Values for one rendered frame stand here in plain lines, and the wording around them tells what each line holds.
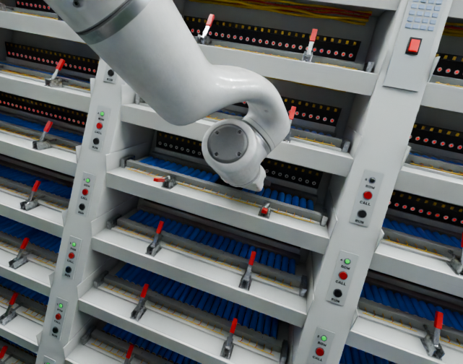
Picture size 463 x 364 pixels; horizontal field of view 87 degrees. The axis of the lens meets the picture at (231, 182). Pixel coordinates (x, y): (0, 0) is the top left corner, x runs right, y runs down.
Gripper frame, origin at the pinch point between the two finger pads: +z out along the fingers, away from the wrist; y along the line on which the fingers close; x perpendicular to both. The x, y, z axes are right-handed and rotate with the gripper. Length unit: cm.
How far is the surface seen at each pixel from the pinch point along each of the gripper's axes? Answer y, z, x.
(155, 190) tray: -21.9, -5.2, -9.7
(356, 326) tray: 34.4, 0.0, -26.1
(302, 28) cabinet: 3, 3, 51
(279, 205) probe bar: 10.2, -1.7, -4.1
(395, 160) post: 31.1, -9.5, 11.5
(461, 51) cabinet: 46, 3, 51
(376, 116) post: 24.8, -11.2, 19.7
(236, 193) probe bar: -1.4, -1.7, -4.4
